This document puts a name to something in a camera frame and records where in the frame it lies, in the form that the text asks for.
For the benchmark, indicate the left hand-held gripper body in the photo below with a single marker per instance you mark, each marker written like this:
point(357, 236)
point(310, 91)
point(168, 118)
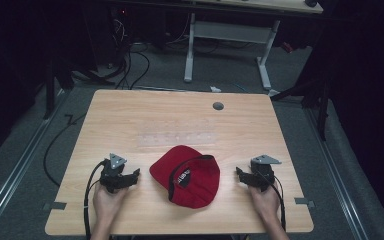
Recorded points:
point(113, 175)

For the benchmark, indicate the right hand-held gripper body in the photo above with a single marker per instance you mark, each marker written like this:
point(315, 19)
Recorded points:
point(263, 173)

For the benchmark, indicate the red baseball cap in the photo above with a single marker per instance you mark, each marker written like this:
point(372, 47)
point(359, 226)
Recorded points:
point(193, 186)

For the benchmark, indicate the person's left hand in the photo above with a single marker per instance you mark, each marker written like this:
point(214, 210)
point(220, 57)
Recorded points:
point(106, 201)

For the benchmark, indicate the person's right hand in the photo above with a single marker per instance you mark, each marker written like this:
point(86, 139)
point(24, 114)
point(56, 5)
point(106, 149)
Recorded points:
point(265, 201)

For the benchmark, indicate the grey tape piece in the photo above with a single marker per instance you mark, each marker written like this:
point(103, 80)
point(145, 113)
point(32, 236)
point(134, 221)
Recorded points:
point(304, 201)
point(55, 206)

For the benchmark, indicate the clear tape patch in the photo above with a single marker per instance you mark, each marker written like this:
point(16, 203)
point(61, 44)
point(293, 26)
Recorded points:
point(176, 139)

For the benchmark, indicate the black metal stand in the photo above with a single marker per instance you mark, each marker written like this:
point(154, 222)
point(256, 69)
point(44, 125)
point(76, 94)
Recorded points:
point(321, 110)
point(50, 90)

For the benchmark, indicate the white paper scrap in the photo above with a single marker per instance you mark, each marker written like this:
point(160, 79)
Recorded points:
point(215, 89)

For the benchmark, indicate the small red object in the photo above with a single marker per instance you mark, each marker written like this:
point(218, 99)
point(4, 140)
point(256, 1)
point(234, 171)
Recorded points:
point(287, 47)

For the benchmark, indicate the white-legged desk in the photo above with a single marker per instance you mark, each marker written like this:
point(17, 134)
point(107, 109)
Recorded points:
point(228, 32)

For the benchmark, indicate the metal floor rail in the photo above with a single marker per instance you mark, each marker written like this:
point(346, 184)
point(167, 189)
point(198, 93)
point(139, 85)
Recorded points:
point(336, 173)
point(16, 166)

